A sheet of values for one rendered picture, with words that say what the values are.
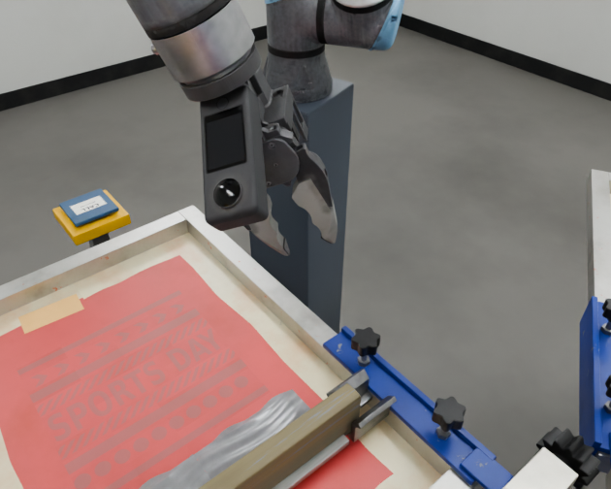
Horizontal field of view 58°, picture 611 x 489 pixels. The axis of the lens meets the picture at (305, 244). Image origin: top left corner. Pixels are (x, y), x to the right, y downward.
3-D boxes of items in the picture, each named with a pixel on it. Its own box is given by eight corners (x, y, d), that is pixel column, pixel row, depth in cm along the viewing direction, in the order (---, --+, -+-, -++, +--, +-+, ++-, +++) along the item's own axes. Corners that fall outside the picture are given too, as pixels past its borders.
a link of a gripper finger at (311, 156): (345, 191, 53) (295, 123, 48) (345, 201, 52) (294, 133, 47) (305, 211, 55) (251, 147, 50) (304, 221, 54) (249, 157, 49)
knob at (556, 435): (517, 470, 75) (530, 440, 70) (540, 445, 78) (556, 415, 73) (566, 513, 71) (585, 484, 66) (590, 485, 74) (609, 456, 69)
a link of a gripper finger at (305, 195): (355, 202, 60) (309, 140, 55) (358, 239, 56) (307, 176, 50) (331, 213, 61) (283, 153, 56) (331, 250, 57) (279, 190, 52)
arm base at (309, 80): (288, 68, 126) (287, 23, 120) (345, 83, 119) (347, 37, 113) (246, 91, 116) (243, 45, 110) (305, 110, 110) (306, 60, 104)
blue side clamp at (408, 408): (321, 367, 93) (322, 339, 89) (343, 351, 96) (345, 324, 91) (464, 505, 76) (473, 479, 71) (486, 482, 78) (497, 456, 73)
